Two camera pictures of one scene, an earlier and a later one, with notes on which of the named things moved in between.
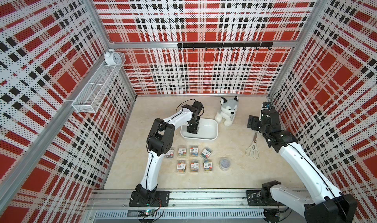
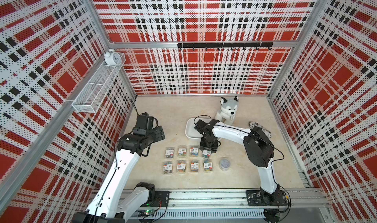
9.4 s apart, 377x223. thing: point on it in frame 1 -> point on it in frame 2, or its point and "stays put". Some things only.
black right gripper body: x=263 y=129 -> x=210 y=143
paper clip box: x=194 y=151 stays put
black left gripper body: x=193 y=125 -> x=155 y=135
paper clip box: x=182 y=151 stays put
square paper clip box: x=208 y=167 stays put
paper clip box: x=170 y=155 stays put
